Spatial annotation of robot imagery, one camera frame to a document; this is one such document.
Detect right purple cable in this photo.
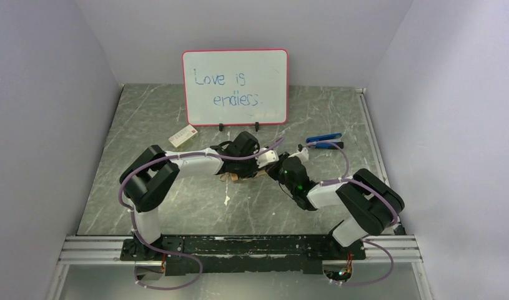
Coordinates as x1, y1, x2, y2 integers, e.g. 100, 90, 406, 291
304, 141, 400, 288

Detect black whiteboard stand feet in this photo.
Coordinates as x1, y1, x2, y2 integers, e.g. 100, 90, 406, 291
218, 122, 260, 132

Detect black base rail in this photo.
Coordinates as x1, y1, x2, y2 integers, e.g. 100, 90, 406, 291
119, 234, 366, 276

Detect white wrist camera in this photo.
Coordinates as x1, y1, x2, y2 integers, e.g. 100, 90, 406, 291
289, 144, 309, 163
255, 150, 279, 169

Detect red framed whiteboard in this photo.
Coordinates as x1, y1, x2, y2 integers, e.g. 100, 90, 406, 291
182, 49, 289, 126

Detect aluminium frame rail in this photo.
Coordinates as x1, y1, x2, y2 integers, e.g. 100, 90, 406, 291
47, 234, 433, 299

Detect beige and black umbrella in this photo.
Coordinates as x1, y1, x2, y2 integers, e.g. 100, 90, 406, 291
216, 169, 274, 183

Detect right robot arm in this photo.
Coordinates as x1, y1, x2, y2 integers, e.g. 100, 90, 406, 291
265, 153, 405, 247

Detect blue and black stapler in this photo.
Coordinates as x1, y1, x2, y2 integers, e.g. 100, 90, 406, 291
305, 132, 344, 149

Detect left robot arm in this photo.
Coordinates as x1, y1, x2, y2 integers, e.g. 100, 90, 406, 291
118, 131, 273, 246

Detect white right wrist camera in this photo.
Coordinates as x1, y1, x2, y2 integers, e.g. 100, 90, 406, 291
289, 144, 309, 163

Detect white and green box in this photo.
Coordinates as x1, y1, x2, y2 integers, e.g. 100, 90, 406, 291
168, 124, 198, 149

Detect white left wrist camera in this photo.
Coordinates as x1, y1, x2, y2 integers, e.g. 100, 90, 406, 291
255, 150, 279, 169

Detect purple cable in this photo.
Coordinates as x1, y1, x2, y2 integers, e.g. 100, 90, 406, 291
304, 141, 400, 288
118, 136, 286, 291

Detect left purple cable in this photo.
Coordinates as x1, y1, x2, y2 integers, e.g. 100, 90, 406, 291
118, 136, 286, 291

